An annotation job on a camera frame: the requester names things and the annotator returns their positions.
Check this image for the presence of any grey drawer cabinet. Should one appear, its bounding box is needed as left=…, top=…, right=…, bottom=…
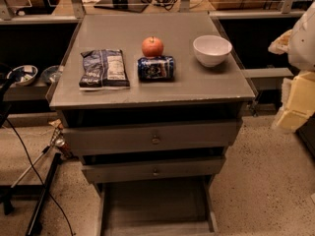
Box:
left=45, top=11, right=257, bottom=236

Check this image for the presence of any middle grey drawer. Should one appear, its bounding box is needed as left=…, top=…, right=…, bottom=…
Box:
left=82, top=156, right=225, bottom=183

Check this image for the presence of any open bottom grey drawer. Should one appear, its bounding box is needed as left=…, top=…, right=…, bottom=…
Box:
left=96, top=177, right=219, bottom=236

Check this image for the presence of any blue chip bag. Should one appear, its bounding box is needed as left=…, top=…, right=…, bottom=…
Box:
left=79, top=49, right=130, bottom=90

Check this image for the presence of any red apple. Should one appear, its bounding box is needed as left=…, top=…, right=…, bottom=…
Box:
left=142, top=36, right=163, bottom=57

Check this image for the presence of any black floor cable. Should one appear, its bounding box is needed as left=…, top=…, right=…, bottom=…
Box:
left=4, top=116, right=77, bottom=236

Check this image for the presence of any bowl with small items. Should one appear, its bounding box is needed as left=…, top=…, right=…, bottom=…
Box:
left=7, top=65, right=38, bottom=87

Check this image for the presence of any blue soda can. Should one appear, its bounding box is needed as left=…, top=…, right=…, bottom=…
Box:
left=137, top=56, right=175, bottom=81

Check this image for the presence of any black monitor stand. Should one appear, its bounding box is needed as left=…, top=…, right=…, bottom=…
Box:
left=94, top=0, right=149, bottom=13

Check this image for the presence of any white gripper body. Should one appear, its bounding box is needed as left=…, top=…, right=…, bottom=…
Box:
left=288, top=2, right=315, bottom=71

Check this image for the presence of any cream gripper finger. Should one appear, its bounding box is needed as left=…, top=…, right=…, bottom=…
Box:
left=272, top=71, right=315, bottom=133
left=268, top=29, right=291, bottom=55

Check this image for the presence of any top grey drawer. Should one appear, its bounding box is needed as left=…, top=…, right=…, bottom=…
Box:
left=64, top=119, right=242, bottom=156

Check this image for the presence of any clear glass bowl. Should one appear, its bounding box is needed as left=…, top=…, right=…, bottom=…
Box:
left=40, top=65, right=63, bottom=85

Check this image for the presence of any metal rod tool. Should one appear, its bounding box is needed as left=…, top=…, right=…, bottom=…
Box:
left=10, top=137, right=67, bottom=189

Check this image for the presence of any white ceramic bowl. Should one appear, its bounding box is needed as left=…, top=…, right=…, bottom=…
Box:
left=193, top=35, right=232, bottom=67

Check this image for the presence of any black stand base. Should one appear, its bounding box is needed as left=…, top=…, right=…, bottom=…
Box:
left=0, top=153, right=61, bottom=236

